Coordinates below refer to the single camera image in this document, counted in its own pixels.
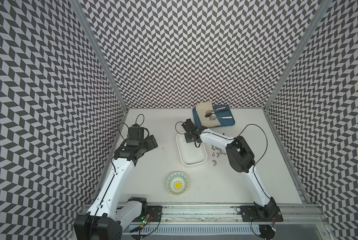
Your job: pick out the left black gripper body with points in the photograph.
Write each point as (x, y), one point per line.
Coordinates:
(148, 144)

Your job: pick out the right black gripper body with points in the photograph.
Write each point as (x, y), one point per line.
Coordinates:
(188, 137)

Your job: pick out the white storage box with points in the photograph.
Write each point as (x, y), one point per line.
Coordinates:
(191, 154)

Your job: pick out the removed silver wing nuts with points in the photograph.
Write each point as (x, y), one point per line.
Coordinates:
(216, 153)

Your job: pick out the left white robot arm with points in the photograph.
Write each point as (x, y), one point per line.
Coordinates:
(103, 220)

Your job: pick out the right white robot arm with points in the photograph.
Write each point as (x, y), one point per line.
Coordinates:
(242, 159)

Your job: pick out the beige cloth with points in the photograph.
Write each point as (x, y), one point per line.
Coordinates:
(202, 109)

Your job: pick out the teal tray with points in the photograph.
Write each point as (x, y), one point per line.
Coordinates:
(225, 116)

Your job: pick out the yellow patterned bowl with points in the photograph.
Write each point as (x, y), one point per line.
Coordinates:
(177, 183)

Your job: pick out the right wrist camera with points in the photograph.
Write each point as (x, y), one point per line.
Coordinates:
(188, 125)

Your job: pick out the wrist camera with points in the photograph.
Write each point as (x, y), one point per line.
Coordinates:
(136, 133)
(188, 125)

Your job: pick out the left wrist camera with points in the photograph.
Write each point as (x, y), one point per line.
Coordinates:
(136, 133)

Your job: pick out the dark handled spoon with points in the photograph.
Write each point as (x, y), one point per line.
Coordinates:
(207, 115)

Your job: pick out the white handled spoon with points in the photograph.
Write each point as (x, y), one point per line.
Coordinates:
(214, 118)

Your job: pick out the pink handled spoon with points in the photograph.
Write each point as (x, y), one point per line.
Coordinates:
(217, 110)

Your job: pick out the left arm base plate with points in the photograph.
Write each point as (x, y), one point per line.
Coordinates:
(155, 210)

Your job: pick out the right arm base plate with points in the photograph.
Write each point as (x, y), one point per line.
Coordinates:
(260, 214)

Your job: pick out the aluminium rail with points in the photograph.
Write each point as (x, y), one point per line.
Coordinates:
(239, 214)

